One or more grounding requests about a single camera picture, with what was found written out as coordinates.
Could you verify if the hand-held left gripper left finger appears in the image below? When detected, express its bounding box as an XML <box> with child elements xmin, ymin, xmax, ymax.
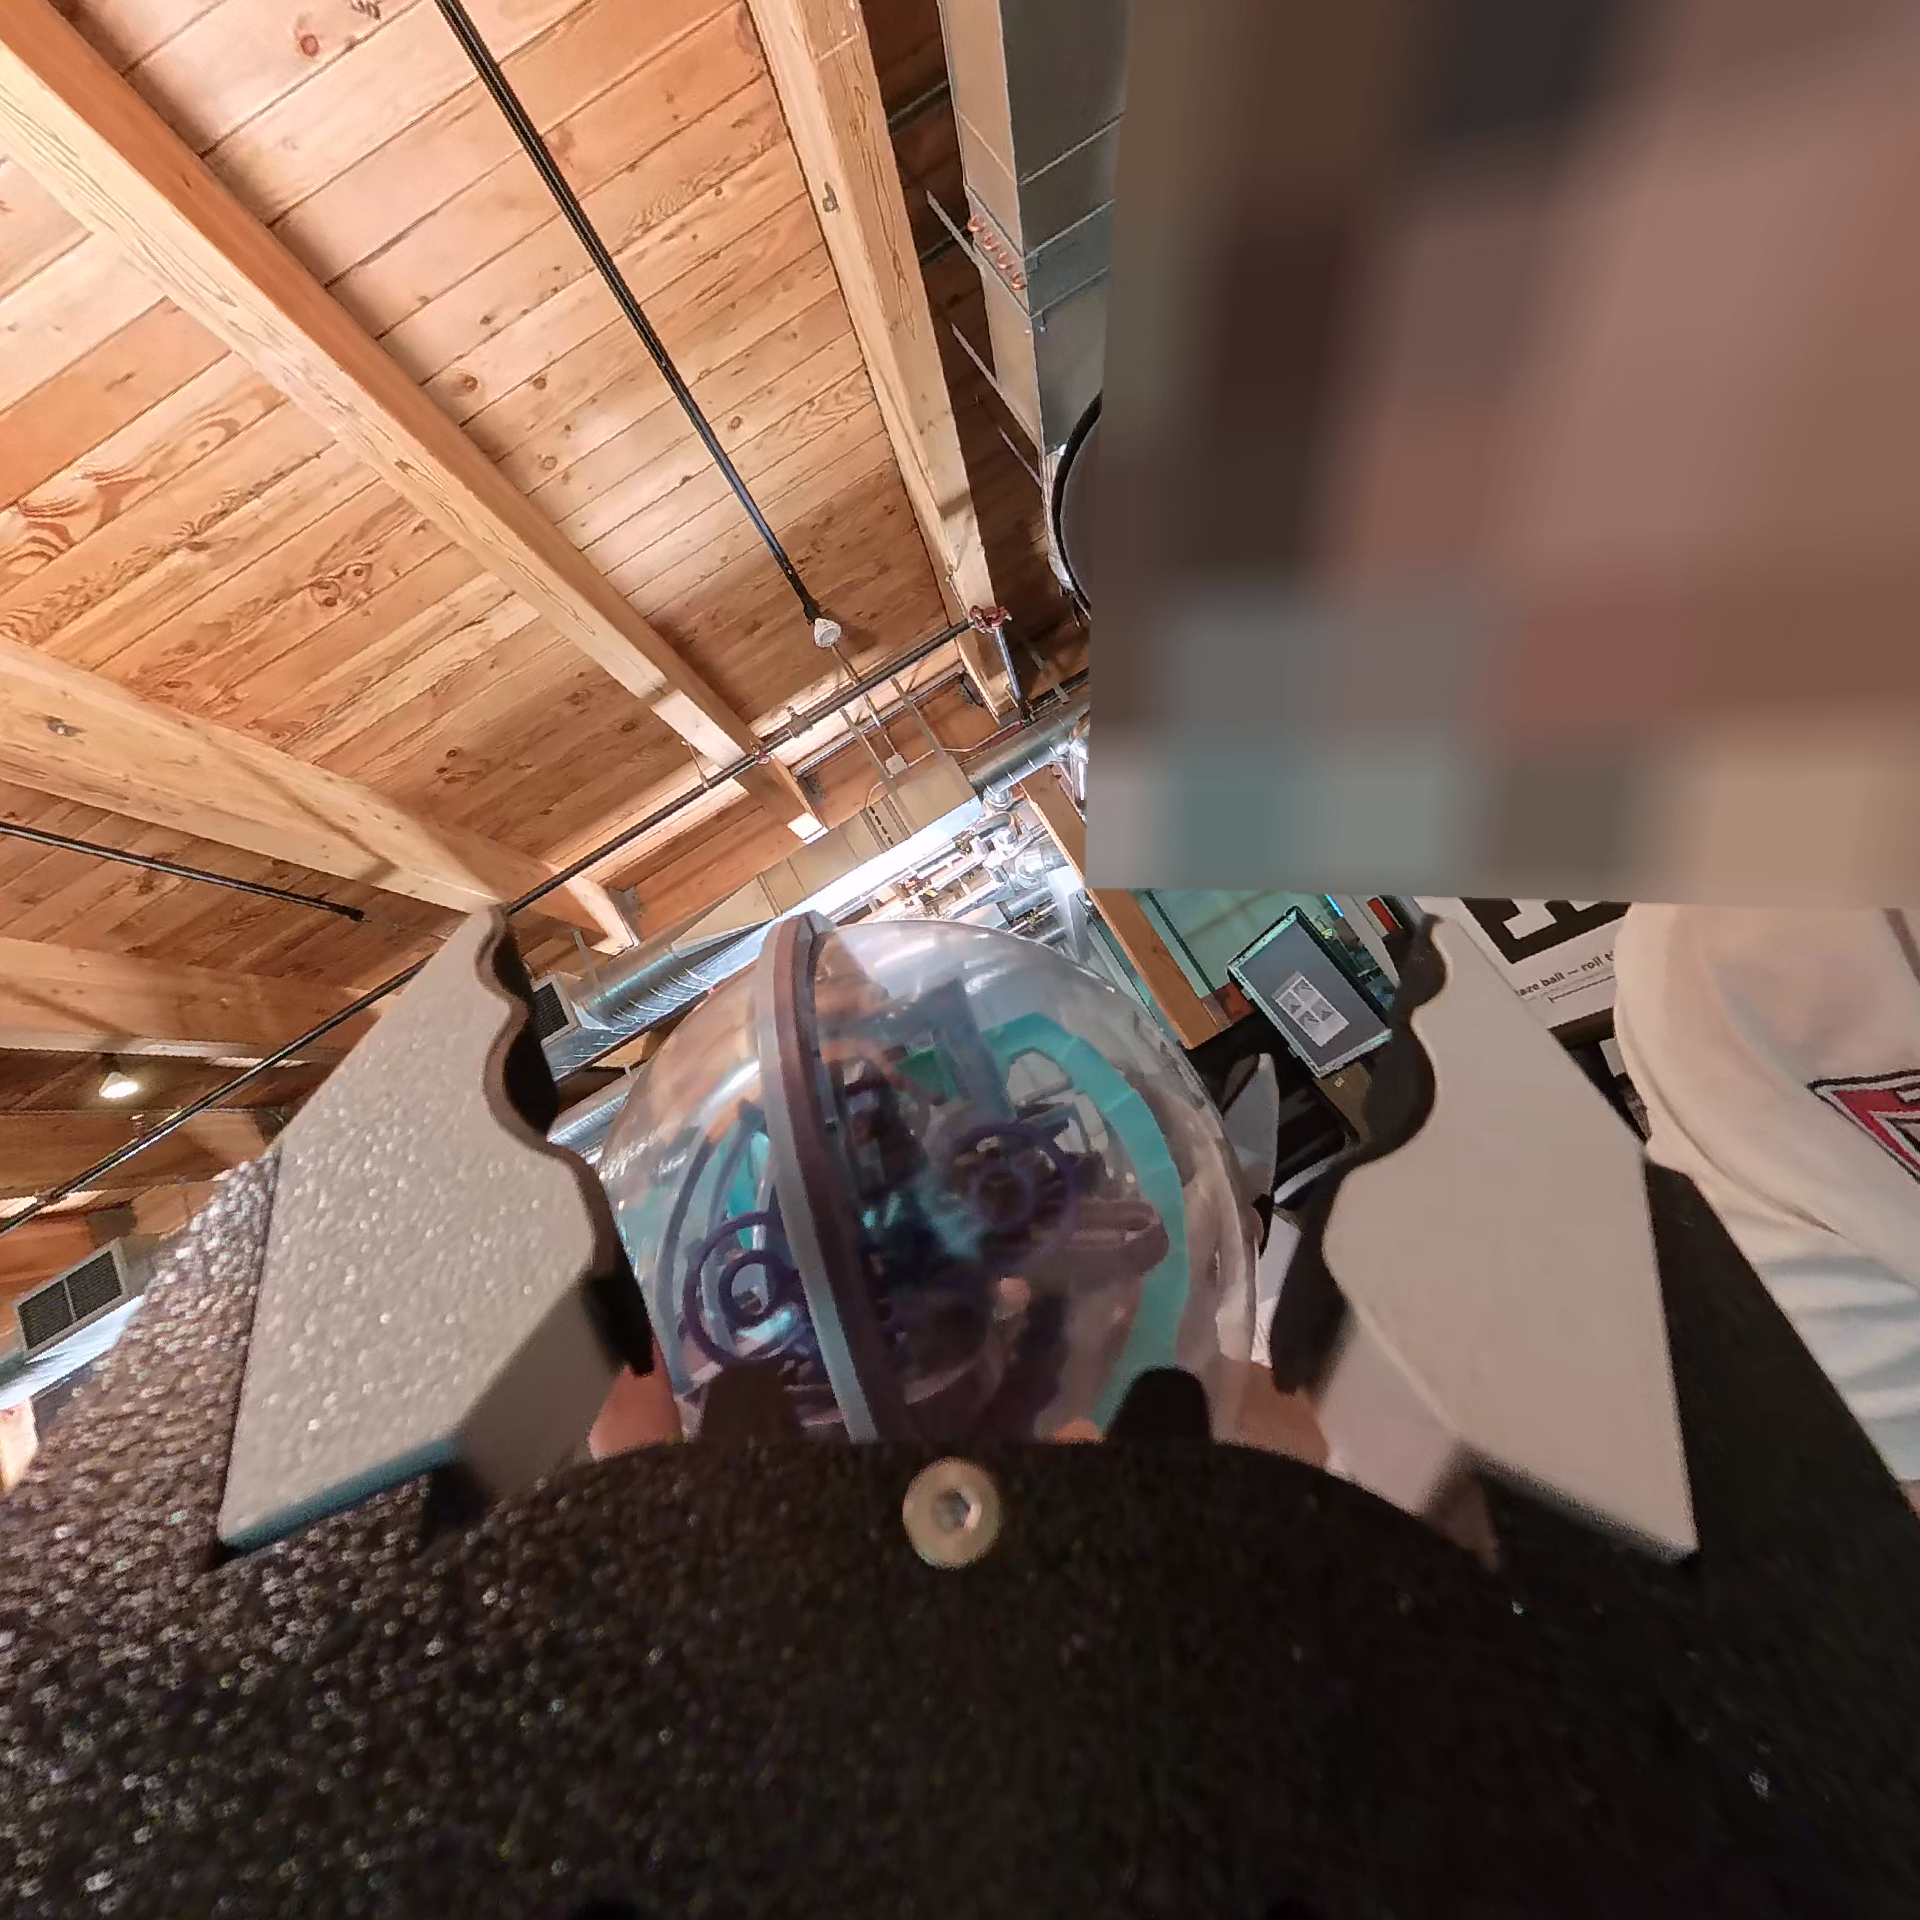
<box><xmin>217</xmin><ymin>903</ymin><xmax>654</xmax><ymax>1552</ymax></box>

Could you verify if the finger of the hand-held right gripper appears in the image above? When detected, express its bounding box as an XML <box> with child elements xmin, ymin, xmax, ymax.
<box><xmin>1219</xmin><ymin>1047</ymin><xmax>1288</xmax><ymax>1249</ymax></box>

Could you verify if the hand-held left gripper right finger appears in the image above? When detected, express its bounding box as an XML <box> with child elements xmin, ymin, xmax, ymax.
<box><xmin>1266</xmin><ymin>914</ymin><xmax>1700</xmax><ymax>1561</ymax></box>

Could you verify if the clear plastic maze ball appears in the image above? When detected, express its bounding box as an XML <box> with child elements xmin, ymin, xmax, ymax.
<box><xmin>593</xmin><ymin>914</ymin><xmax>1262</xmax><ymax>1443</ymax></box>

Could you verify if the person's left hand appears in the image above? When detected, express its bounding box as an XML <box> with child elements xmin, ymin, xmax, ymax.
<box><xmin>588</xmin><ymin>1345</ymin><xmax>692</xmax><ymax>1465</ymax></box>

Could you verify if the dark framed notice sign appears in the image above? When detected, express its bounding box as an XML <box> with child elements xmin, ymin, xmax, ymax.
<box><xmin>1227</xmin><ymin>903</ymin><xmax>1398</xmax><ymax>1078</ymax></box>

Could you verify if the person's white shirt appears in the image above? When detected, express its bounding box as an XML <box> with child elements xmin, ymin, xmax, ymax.
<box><xmin>1612</xmin><ymin>901</ymin><xmax>1920</xmax><ymax>1518</ymax></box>

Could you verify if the black disc floor lamp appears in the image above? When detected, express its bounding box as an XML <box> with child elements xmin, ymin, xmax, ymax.
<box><xmin>1048</xmin><ymin>402</ymin><xmax>1098</xmax><ymax>608</ymax></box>

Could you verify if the black ceiling light track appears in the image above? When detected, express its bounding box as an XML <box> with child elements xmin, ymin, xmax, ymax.
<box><xmin>432</xmin><ymin>0</ymin><xmax>835</xmax><ymax>632</ymax></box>

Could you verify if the round metal duct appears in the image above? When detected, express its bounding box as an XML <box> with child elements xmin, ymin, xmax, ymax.
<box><xmin>546</xmin><ymin>704</ymin><xmax>1096</xmax><ymax>1080</ymax></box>

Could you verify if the rectangular metal duct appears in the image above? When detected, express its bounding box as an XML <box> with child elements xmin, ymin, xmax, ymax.
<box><xmin>938</xmin><ymin>0</ymin><xmax>1128</xmax><ymax>451</ymax></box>

